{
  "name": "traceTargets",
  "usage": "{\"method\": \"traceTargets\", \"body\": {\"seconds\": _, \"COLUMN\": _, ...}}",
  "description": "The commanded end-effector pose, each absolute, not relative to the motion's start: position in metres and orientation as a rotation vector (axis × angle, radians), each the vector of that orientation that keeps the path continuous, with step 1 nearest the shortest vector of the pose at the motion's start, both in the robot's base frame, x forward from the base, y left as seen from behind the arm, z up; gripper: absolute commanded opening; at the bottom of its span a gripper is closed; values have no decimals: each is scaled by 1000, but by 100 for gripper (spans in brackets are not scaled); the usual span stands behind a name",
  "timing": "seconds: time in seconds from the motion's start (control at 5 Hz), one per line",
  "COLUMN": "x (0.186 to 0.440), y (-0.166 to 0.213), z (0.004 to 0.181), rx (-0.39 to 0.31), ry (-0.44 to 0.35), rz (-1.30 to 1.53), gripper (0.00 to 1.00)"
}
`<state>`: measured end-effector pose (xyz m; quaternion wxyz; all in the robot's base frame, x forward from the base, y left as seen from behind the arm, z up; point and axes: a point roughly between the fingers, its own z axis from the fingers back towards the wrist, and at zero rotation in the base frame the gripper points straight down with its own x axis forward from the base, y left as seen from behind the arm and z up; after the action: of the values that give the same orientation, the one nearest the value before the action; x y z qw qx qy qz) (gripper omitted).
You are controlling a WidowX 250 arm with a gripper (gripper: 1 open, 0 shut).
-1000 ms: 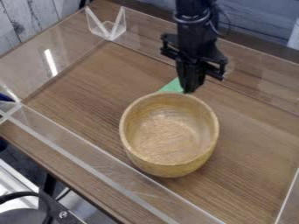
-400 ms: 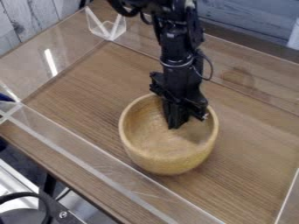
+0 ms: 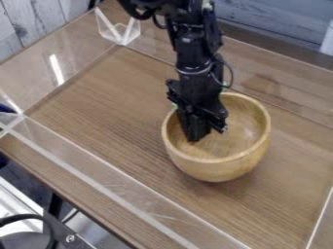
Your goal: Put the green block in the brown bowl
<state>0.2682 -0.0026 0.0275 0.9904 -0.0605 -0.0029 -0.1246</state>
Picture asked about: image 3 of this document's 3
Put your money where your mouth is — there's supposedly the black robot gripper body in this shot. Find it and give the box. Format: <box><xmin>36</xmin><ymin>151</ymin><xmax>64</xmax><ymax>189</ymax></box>
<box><xmin>166</xmin><ymin>69</ymin><xmax>229</xmax><ymax>133</ymax></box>

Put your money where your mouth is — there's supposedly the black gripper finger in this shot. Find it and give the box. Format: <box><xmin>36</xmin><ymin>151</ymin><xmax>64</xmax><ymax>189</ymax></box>
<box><xmin>195</xmin><ymin>116</ymin><xmax>211</xmax><ymax>140</ymax></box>
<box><xmin>176</xmin><ymin>109</ymin><xmax>199</xmax><ymax>142</ymax></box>

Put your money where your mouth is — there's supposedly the light wooden bowl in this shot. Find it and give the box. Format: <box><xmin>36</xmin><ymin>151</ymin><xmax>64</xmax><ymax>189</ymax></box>
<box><xmin>162</xmin><ymin>92</ymin><xmax>271</xmax><ymax>182</ymax></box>

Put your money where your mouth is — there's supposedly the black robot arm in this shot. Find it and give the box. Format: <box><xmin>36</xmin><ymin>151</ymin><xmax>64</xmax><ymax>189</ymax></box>
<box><xmin>118</xmin><ymin>0</ymin><xmax>229</xmax><ymax>142</ymax></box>

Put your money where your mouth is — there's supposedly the black table leg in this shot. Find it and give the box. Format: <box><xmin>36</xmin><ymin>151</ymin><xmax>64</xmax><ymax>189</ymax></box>
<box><xmin>48</xmin><ymin>194</ymin><xmax>64</xmax><ymax>219</ymax></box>

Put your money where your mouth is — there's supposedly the clear acrylic tray enclosure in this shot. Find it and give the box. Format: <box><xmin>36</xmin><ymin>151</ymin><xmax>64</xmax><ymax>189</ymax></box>
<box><xmin>0</xmin><ymin>5</ymin><xmax>333</xmax><ymax>249</ymax></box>

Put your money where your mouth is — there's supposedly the black cable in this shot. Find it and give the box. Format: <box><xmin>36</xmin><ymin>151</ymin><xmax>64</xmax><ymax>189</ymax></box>
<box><xmin>0</xmin><ymin>212</ymin><xmax>61</xmax><ymax>249</ymax></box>

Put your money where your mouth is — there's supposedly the black metal bracket with screw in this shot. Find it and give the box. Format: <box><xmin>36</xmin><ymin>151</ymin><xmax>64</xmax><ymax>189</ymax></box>
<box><xmin>43</xmin><ymin>213</ymin><xmax>96</xmax><ymax>249</ymax></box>

